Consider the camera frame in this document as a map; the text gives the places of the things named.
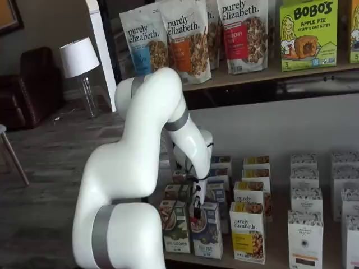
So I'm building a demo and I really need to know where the high wooden shelf board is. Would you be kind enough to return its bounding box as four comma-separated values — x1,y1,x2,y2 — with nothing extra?
179,60,359,92

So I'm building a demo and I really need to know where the half hidden granola bag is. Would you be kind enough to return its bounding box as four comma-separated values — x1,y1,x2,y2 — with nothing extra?
206,0,224,71

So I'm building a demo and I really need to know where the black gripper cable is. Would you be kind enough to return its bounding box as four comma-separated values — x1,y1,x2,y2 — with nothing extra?
167,155,199,229

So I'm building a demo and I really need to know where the blue label granola bag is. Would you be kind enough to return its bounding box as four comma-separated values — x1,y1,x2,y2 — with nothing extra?
119,4,171,82

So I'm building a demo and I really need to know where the red label granola bag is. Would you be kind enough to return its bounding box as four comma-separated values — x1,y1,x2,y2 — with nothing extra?
216,0,269,75

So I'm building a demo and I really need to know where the blue white flax plus box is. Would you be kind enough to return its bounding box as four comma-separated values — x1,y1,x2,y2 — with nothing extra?
210,156,232,169
210,167,230,183
207,180,230,234
190,201,224,260

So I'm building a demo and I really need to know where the white shade table lamp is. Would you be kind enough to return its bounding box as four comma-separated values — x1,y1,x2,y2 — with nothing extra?
59,36,100,119

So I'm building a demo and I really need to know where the grey chair with wooden legs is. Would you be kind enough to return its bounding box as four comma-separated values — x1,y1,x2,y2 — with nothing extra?
0,123,30,187

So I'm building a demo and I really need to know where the green Bobo's oat bites box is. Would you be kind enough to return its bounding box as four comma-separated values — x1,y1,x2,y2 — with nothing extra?
279,0,338,72

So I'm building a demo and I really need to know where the orange label granola bag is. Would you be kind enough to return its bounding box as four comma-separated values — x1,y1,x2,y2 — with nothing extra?
158,0,213,85

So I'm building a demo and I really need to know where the white patterned pantry box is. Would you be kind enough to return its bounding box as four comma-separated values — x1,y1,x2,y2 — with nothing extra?
289,167,320,190
287,210,324,269
340,188,359,222
330,152,359,169
289,153,319,169
344,215,359,269
330,165,359,222
290,187,323,214

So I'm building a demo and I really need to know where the brown leather armchair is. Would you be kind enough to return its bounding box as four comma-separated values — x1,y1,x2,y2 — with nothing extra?
0,47,66,131

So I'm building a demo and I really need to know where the yellow purely elizabeth box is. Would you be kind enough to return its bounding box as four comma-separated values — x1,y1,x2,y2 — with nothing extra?
233,180,273,222
242,156,270,169
241,168,271,184
229,201,266,265

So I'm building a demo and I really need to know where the yellow Bobo's box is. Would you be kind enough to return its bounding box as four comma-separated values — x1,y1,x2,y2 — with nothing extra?
349,0,359,64

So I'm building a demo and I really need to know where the dark framed wall picture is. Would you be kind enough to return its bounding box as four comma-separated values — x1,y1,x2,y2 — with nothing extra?
0,0,25,36

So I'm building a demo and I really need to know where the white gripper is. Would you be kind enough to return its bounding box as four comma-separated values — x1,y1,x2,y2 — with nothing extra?
193,178,209,221

